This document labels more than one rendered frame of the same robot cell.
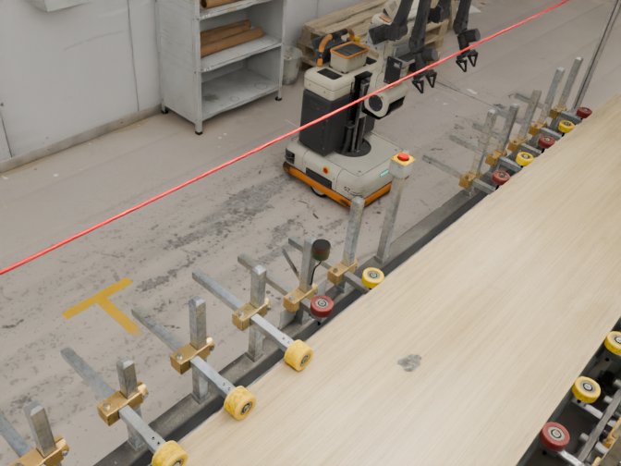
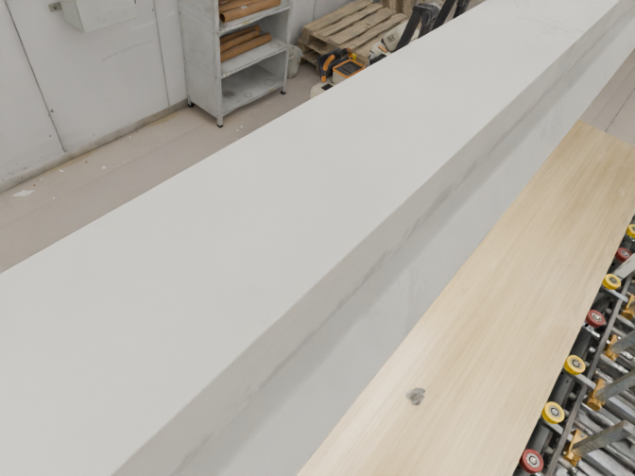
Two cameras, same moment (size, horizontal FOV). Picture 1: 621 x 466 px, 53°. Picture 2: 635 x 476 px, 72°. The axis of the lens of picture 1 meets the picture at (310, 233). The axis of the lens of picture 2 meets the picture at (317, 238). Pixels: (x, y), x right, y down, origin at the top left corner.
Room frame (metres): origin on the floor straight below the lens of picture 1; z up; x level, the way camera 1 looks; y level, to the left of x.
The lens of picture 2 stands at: (0.65, 0.23, 2.58)
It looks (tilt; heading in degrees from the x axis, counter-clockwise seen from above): 50 degrees down; 353
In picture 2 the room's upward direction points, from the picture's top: 12 degrees clockwise
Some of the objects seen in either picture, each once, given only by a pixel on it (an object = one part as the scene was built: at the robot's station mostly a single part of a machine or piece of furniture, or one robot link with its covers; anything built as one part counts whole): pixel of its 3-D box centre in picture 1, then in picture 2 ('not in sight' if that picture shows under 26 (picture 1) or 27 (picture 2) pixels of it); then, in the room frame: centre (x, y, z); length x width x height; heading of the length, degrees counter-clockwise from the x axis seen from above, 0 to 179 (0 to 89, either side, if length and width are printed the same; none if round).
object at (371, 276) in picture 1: (371, 285); not in sight; (1.69, -0.25, 0.85); 0.08 x 0.08 x 0.11
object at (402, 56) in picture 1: (405, 61); not in sight; (3.46, -0.43, 0.99); 0.28 x 0.16 x 0.22; 142
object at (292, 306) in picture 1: (301, 296); not in sight; (1.60, 0.01, 0.85); 0.14 x 0.06 x 0.05; 142
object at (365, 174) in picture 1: (347, 160); not in sight; (3.63, -0.20, 0.16); 0.67 x 0.64 x 0.25; 52
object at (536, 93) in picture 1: (523, 130); not in sight; (3.00, -1.07, 0.88); 0.04 x 0.04 x 0.48; 52
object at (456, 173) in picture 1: (460, 175); not in sight; (2.61, -0.71, 0.80); 0.43 x 0.03 x 0.04; 52
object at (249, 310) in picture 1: (251, 312); not in sight; (1.40, 0.16, 0.95); 0.14 x 0.06 x 0.05; 142
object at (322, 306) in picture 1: (320, 312); not in sight; (1.52, -0.07, 0.85); 0.08 x 0.08 x 0.11
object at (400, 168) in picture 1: (401, 166); not in sight; (2.02, -0.32, 1.18); 0.07 x 0.07 x 0.08; 52
